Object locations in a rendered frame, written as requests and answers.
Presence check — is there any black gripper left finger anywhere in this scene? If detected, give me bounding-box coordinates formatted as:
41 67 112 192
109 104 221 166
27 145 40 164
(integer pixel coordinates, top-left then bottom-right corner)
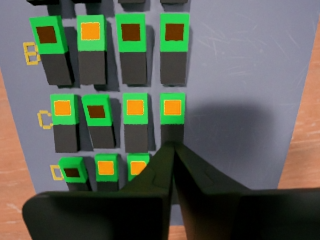
21 141 175 240

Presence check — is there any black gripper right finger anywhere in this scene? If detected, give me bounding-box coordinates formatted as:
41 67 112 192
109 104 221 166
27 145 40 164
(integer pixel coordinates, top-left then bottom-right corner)
173 141 320 240

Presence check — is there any grey switch panel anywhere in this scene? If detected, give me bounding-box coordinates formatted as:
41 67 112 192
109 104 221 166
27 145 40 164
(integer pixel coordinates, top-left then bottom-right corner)
0 0 320 194

